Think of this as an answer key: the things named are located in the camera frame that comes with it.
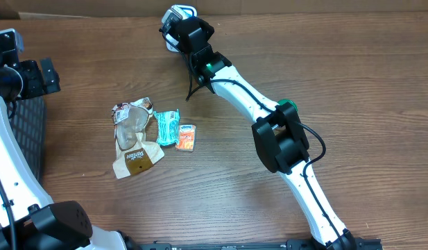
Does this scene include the green round lid container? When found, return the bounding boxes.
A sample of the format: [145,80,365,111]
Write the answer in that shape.
[277,99,299,112]

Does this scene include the white barcode scanner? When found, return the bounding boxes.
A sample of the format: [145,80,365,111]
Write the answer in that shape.
[161,4,198,52]

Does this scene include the orange tissue pack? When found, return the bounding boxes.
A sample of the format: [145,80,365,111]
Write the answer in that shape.
[176,124,196,152]

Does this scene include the dark mesh basket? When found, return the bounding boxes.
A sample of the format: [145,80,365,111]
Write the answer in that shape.
[6,97,46,183]

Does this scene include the teal snack pack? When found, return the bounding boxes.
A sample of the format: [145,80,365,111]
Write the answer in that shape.
[153,109,180,146]

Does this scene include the brown paper pastry bag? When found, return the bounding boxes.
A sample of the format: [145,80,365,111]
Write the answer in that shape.
[111,97,164,179]

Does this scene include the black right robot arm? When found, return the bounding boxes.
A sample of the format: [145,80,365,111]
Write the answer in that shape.
[160,10,357,249]

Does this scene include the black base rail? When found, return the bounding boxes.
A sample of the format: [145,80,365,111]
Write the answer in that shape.
[140,237,383,250]

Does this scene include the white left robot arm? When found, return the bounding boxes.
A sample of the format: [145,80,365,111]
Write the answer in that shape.
[0,28,137,250]

